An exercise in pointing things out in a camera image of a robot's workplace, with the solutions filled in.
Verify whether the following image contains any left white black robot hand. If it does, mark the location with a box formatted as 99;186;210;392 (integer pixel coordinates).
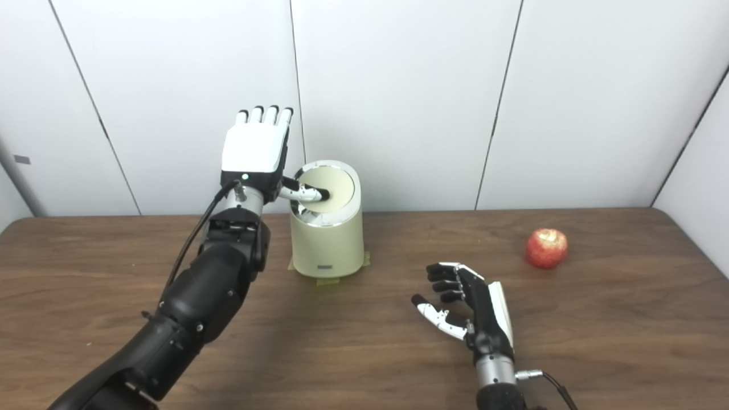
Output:
220;105;331;204

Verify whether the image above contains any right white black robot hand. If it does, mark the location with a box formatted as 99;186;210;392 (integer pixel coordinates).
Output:
411;262;515;359

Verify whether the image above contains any red apple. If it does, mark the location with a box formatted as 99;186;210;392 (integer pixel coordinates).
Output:
525;228;569;269

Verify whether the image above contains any round cream bin lid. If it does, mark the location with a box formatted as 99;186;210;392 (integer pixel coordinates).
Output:
298;165;355;214

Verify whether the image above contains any cream-colored bin body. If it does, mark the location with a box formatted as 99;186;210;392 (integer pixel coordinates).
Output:
289;160;365;278

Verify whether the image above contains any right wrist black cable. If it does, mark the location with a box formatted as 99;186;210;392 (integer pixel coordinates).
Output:
515;369;579;410

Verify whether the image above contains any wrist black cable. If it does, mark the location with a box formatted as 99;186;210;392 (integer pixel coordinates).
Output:
165;179;243;288
515;369;579;410

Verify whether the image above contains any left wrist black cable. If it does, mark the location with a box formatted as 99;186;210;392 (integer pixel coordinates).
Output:
165;179;243;288

